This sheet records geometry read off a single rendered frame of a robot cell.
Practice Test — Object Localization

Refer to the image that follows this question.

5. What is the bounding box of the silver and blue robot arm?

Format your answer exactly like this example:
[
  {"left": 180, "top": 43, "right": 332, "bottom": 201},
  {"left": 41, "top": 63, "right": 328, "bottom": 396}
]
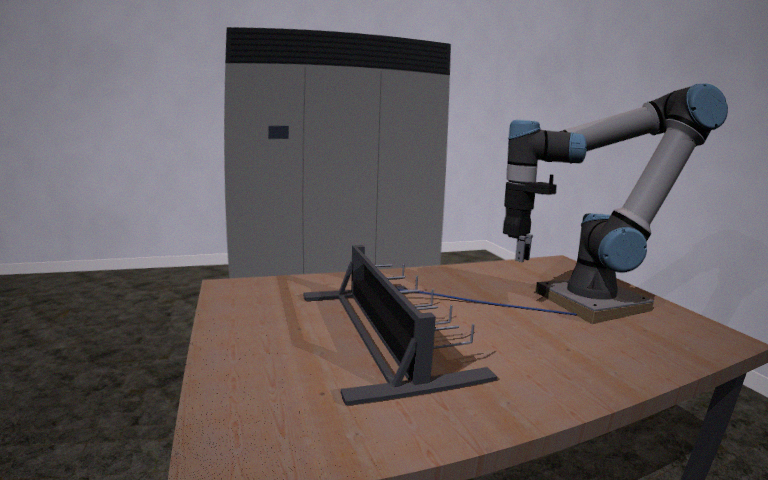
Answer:
[{"left": 507, "top": 83, "right": 728, "bottom": 300}]

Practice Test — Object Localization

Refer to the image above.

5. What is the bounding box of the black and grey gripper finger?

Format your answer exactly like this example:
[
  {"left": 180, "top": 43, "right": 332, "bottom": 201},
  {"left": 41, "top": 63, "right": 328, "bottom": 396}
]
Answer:
[
  {"left": 522, "top": 234, "right": 533, "bottom": 260},
  {"left": 508, "top": 235, "right": 526, "bottom": 262}
]

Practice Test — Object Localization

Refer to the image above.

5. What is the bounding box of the grey rack with cable hooks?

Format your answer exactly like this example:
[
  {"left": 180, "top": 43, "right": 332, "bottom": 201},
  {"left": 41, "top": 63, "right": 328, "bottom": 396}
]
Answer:
[{"left": 304, "top": 245, "right": 497, "bottom": 406}]

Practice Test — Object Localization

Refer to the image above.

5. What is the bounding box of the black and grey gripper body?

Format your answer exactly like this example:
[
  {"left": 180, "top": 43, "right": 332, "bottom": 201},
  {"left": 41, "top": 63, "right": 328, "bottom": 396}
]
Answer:
[{"left": 503, "top": 164, "right": 557, "bottom": 236}]

